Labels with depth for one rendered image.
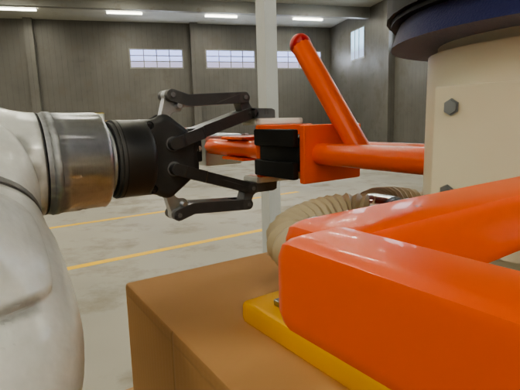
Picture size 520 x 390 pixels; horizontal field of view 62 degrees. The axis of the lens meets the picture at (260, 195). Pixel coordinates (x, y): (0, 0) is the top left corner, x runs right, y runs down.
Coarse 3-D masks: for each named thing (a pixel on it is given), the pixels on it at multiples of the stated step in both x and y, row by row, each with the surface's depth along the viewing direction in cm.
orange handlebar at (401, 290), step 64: (448, 192) 14; (512, 192) 14; (320, 256) 8; (384, 256) 8; (448, 256) 8; (320, 320) 8; (384, 320) 7; (448, 320) 6; (512, 320) 6; (384, 384) 7; (448, 384) 6; (512, 384) 5
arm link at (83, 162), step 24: (48, 120) 36; (72, 120) 37; (96, 120) 38; (48, 144) 35; (72, 144) 36; (96, 144) 37; (48, 168) 35; (72, 168) 35; (96, 168) 37; (72, 192) 36; (96, 192) 37
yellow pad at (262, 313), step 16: (256, 304) 35; (272, 304) 35; (256, 320) 34; (272, 320) 32; (272, 336) 32; (288, 336) 31; (304, 352) 30; (320, 352) 28; (320, 368) 28; (336, 368) 27; (352, 368) 26; (352, 384) 26; (368, 384) 25
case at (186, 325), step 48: (144, 288) 43; (192, 288) 43; (240, 288) 43; (144, 336) 41; (192, 336) 33; (240, 336) 33; (144, 384) 43; (192, 384) 32; (240, 384) 27; (288, 384) 27; (336, 384) 27
